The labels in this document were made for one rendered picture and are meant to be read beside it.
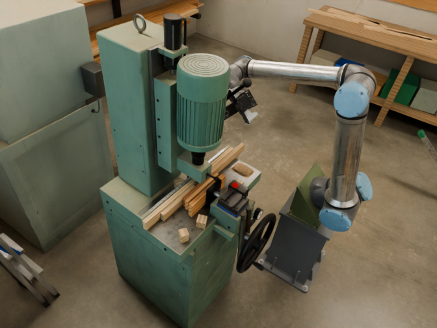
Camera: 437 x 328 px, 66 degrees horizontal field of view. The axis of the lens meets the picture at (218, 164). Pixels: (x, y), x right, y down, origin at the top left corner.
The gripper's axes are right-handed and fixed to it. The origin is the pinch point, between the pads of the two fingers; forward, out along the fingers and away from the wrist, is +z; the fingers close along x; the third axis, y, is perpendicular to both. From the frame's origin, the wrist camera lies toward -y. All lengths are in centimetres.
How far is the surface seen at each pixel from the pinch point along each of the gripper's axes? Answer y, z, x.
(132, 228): -73, -16, 24
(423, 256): 56, -100, 168
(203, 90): -5.5, 20.4, -11.9
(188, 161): -28.6, -5.7, 8.6
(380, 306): 11, -61, 158
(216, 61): 2.3, 11.8, -17.8
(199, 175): -27.4, -2.6, 15.4
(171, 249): -48, 14, 32
